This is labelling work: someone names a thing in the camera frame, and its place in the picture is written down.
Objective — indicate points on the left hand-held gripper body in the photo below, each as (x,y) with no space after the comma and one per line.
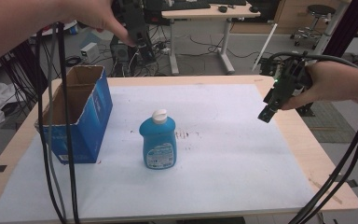
(136,21)

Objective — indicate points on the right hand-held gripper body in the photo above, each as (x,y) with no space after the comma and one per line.
(287,81)

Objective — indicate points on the blue cardboard box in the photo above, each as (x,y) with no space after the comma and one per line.
(90,118)

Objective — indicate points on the blue bottle with white cap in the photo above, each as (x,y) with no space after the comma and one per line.
(159,143)

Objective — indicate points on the person's left hand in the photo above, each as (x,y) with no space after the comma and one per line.
(96,14)

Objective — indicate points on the person's right hand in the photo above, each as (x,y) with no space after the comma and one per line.
(329,81)

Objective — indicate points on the white pole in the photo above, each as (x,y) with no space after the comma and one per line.
(265,45)

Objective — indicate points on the black keyboard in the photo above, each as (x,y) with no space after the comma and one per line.
(188,4)

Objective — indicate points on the white paper sheet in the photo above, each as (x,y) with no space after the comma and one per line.
(223,149)

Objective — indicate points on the small white box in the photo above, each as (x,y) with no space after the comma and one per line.
(90,52)

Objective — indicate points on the grey floor mat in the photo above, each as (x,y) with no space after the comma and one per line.
(329,124)

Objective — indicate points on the white metal stand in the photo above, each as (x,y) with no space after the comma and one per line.
(331,26)

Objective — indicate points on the wooden desk with white legs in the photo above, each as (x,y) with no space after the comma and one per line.
(211,13)

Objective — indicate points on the black round stool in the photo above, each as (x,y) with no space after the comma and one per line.
(320,11)

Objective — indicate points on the black computer mouse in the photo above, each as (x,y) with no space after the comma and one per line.
(254,9)
(223,9)

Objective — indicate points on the dark curtain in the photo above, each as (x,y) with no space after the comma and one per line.
(351,28)

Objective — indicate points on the thin wooden stick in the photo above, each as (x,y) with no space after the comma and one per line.
(324,190)

